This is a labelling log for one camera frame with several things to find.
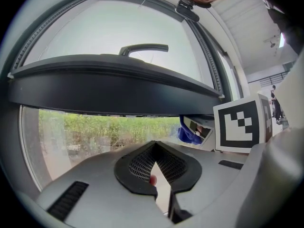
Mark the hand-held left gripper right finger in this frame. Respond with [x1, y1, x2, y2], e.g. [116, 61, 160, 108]
[155, 140, 248, 225]

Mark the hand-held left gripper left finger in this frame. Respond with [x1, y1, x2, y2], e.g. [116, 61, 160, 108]
[35, 140, 173, 228]

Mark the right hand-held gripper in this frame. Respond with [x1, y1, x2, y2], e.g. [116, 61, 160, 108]
[180, 93, 274, 154]

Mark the blue cleaning cloth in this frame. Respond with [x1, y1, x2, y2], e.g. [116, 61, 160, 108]
[178, 124, 203, 145]

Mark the dark window frame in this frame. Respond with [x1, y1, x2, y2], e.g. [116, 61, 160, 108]
[4, 0, 250, 200]

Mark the person's left hand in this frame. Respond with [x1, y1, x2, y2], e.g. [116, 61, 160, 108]
[149, 174, 159, 188]

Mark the green hedge outside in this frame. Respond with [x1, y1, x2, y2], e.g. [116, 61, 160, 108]
[38, 109, 184, 157]

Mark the black metal railing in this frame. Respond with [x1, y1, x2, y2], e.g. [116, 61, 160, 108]
[259, 71, 290, 89]

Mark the person's black shirt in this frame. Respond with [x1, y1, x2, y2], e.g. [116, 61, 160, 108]
[246, 0, 304, 55]

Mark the black window handle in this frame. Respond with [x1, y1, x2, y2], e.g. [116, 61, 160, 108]
[118, 43, 170, 57]

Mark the black head camera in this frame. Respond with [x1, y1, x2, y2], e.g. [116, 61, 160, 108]
[175, 0, 200, 23]

